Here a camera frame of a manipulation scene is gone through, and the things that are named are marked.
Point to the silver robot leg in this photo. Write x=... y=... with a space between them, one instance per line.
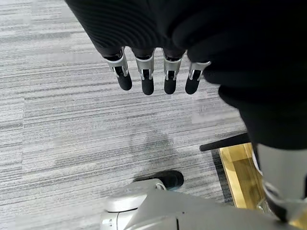
x=168 y=210

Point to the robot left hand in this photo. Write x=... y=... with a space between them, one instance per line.
x=216 y=28

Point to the black shoe rack frame bar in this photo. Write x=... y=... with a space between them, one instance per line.
x=225 y=142

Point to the dark robot foot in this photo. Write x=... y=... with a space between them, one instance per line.
x=171 y=179

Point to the wooden shoe rack shelf board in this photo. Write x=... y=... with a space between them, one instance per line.
x=242 y=177

